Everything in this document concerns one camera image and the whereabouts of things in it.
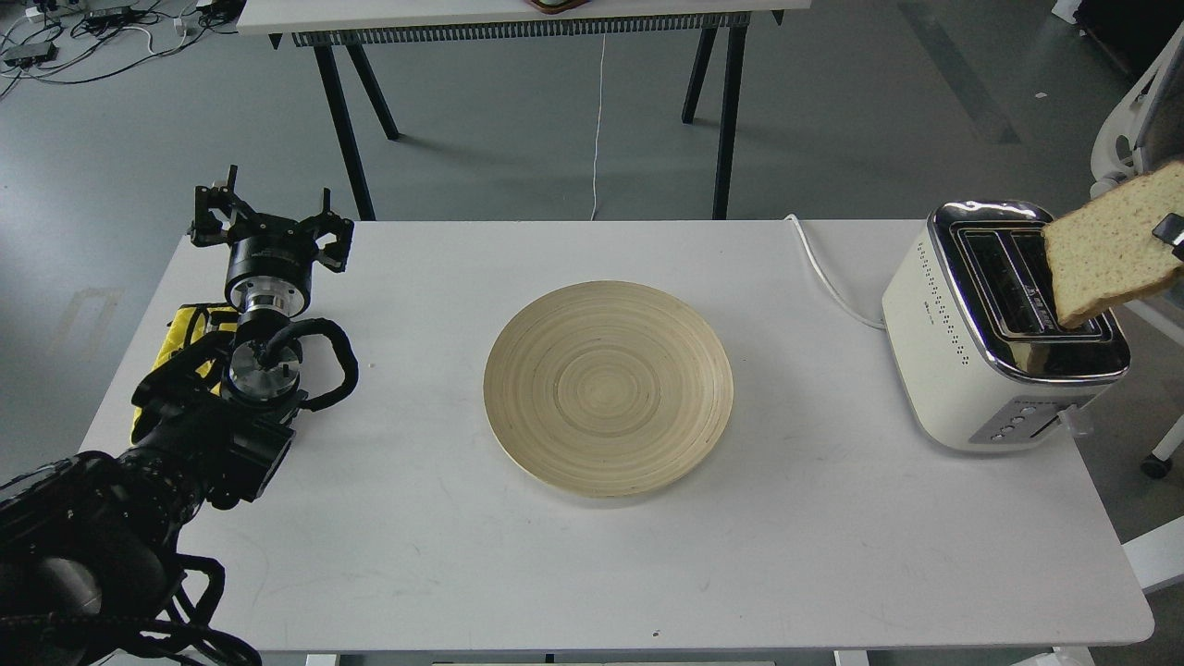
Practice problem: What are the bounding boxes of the cream and chrome toaster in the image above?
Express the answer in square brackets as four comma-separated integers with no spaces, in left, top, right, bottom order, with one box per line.
[882,201,1130,454]

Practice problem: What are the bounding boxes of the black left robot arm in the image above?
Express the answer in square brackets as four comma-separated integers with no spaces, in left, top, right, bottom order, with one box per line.
[4,167,359,665]

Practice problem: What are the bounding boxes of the brown object on background table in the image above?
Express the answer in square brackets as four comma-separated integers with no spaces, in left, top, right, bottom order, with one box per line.
[527,0,587,14]

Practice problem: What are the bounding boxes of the cables and power strips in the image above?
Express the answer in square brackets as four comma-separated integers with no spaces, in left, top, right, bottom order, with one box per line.
[0,0,247,98]

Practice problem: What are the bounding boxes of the round bamboo plate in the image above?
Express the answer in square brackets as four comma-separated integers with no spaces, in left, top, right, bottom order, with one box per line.
[483,281,735,499]

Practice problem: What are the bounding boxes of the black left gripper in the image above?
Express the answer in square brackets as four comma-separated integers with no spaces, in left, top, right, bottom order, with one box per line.
[189,165,355,299]

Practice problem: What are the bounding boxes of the white toaster power cord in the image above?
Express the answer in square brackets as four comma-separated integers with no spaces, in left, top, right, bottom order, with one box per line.
[784,214,889,332]

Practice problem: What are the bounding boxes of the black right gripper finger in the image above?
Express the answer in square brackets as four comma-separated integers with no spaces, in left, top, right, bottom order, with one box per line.
[1152,214,1184,262]

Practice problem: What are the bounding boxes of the white background table black legs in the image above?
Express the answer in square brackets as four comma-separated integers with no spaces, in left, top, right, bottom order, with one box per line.
[234,1,810,222]

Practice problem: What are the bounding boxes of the slice of brown bread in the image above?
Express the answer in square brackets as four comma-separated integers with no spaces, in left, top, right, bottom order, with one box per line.
[1042,160,1183,329]

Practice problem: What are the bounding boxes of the thin white hanging cable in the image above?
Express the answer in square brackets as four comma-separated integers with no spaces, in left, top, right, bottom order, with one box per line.
[590,33,610,222]

